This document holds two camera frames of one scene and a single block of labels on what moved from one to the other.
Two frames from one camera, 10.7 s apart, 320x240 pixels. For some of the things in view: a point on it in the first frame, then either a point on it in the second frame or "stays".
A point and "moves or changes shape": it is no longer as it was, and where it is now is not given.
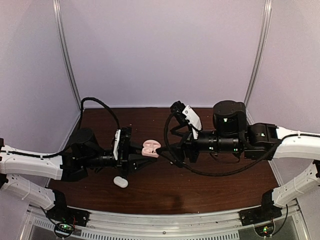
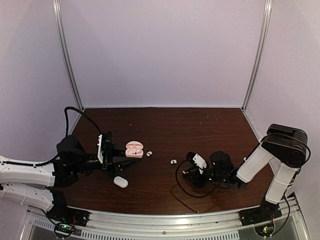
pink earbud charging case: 149,147 moves or changes shape
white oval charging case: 122,182 stays
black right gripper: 188,144 → 195,175
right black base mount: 265,211 stays
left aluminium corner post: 56,7 stays
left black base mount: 61,213 stays
